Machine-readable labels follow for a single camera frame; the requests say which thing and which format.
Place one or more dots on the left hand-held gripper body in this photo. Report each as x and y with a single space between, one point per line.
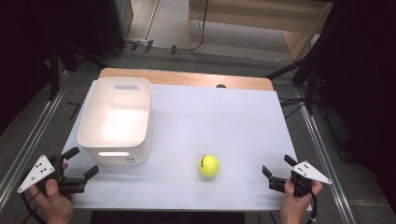
36 172

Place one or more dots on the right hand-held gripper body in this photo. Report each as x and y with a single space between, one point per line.
308 172

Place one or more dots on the white plastic storage bin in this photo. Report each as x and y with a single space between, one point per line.
115 124

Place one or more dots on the yellow tennis ball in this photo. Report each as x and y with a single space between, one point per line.
209 166

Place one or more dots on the person's right hand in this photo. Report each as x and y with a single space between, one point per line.
294 208

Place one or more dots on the person's left hand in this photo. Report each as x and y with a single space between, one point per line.
56 208

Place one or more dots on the white table cover sheet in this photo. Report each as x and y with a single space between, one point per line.
218 124

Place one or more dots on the black tripod stand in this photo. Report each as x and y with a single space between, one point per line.
311 90

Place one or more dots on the person's dark clothing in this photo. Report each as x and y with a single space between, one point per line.
165 218

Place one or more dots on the small dark round knob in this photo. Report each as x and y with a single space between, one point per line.
221 86

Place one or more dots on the dark curtain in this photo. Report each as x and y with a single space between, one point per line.
31 46
364 77

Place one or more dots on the dark cabinet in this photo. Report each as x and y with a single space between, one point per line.
109 25

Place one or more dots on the light wooden shelf unit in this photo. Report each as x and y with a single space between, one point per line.
249 23

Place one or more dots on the aluminium floor rail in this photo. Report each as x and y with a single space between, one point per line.
28 149
323 161

